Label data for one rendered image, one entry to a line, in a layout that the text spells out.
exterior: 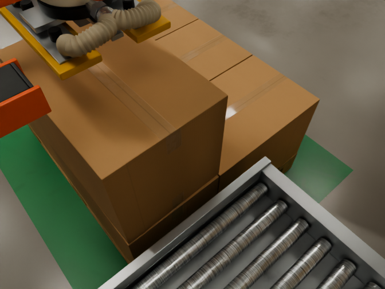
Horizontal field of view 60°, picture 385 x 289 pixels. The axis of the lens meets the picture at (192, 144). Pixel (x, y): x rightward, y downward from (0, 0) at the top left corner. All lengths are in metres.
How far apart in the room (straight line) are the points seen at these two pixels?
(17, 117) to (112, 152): 0.33
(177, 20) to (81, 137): 1.20
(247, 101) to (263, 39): 1.34
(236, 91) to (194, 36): 0.44
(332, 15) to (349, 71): 0.70
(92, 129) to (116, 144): 0.08
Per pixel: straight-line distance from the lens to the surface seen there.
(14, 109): 0.52
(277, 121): 1.41
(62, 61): 0.76
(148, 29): 0.82
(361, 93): 2.52
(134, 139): 0.82
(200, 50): 1.70
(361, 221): 1.93
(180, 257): 1.09
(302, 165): 1.99
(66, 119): 0.91
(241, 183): 1.14
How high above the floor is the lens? 1.58
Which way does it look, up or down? 53 degrees down
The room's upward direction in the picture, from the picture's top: straight up
